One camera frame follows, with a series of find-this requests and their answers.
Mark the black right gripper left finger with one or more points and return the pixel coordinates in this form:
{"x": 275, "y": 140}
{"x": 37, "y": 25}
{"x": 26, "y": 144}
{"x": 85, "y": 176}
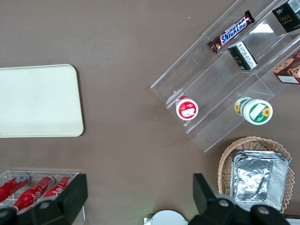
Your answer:
{"x": 68, "y": 199}

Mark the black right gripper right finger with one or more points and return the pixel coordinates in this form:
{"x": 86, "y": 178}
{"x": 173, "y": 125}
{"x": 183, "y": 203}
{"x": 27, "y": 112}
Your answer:
{"x": 206, "y": 206}

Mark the woven wicker basket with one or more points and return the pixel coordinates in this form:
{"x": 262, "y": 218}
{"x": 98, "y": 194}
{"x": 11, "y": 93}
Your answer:
{"x": 226, "y": 161}

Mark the cream plastic tray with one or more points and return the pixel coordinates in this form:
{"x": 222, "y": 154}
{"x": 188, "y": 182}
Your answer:
{"x": 39, "y": 100}

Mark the red cola bottle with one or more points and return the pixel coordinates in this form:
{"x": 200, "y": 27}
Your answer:
{"x": 32, "y": 192}
{"x": 10, "y": 187}
{"x": 57, "y": 188}

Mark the white round disc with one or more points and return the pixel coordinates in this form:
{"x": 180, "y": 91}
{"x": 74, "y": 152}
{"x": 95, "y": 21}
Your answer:
{"x": 167, "y": 218}

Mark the clear acrylic bottle box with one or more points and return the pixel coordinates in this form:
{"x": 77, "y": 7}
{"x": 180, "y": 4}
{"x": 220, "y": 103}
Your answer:
{"x": 35, "y": 174}

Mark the aluminium foil container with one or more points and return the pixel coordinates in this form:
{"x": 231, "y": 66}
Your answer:
{"x": 255, "y": 180}
{"x": 255, "y": 154}

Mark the red lid yogurt cup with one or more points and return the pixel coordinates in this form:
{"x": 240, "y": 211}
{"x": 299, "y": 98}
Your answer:
{"x": 187, "y": 108}

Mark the green sunflower lid cup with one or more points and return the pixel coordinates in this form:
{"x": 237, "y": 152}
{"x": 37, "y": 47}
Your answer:
{"x": 256, "y": 111}

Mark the clear acrylic tiered shelf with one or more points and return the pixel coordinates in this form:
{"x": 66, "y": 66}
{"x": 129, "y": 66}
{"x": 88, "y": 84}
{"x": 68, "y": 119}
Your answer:
{"x": 211, "y": 77}

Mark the small black box white label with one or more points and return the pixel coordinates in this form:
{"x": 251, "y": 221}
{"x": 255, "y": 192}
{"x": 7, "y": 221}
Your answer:
{"x": 243, "y": 56}

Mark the red cookie box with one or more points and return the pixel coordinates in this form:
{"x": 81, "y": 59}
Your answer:
{"x": 289, "y": 71}

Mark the Snickers chocolate bar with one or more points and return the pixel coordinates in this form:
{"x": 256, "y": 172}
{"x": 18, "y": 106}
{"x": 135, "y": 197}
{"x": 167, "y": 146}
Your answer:
{"x": 232, "y": 32}

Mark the black Face box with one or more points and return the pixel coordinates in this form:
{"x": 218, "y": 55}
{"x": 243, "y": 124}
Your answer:
{"x": 287, "y": 18}

